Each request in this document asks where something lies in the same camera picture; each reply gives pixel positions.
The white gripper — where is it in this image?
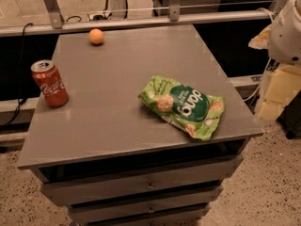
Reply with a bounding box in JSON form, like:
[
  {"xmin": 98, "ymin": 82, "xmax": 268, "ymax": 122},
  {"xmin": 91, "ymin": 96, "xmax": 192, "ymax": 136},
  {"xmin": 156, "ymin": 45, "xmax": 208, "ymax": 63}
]
[{"xmin": 248, "ymin": 0, "xmax": 301, "ymax": 121}]

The green rice chip bag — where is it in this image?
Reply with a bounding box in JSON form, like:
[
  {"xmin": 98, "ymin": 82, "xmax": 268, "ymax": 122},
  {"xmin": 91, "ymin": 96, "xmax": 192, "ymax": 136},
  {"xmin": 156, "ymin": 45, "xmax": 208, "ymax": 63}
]
[{"xmin": 138, "ymin": 75, "xmax": 225, "ymax": 141}]

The white power strip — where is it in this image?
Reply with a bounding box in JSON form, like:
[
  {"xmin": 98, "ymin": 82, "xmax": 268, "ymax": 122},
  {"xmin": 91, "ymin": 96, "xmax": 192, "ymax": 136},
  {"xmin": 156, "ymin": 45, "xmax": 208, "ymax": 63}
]
[{"xmin": 87, "ymin": 13, "xmax": 111, "ymax": 21}]

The orange fruit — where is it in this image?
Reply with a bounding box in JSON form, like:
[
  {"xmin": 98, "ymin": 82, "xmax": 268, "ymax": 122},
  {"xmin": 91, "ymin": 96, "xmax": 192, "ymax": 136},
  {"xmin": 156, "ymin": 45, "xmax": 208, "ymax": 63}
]
[{"xmin": 89, "ymin": 28, "xmax": 104, "ymax": 45}]

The grey drawer cabinet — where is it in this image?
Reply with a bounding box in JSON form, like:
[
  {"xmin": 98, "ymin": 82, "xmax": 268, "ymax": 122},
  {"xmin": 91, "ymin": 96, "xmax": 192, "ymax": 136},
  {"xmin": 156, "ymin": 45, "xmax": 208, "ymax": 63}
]
[{"xmin": 18, "ymin": 25, "xmax": 261, "ymax": 226}]

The red Coca-Cola can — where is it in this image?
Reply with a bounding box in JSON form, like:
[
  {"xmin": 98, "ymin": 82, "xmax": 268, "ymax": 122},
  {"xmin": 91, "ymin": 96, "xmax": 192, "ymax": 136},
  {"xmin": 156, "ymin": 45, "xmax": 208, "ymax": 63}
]
[{"xmin": 31, "ymin": 59, "xmax": 69, "ymax": 107}]

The white cable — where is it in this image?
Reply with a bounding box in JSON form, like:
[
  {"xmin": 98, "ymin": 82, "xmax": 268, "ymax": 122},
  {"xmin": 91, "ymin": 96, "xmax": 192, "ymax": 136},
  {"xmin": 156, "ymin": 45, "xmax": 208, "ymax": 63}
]
[{"xmin": 243, "ymin": 57, "xmax": 273, "ymax": 103}]

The metal railing frame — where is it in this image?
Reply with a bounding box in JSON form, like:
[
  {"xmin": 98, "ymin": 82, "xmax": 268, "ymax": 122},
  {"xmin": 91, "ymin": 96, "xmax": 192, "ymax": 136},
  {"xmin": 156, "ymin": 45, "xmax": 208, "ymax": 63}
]
[{"xmin": 0, "ymin": 0, "xmax": 288, "ymax": 37}]

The black cable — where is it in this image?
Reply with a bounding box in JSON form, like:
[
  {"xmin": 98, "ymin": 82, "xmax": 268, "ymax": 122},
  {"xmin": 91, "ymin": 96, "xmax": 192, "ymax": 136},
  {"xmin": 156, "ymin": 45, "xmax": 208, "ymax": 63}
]
[{"xmin": 2, "ymin": 22, "xmax": 34, "ymax": 127}]

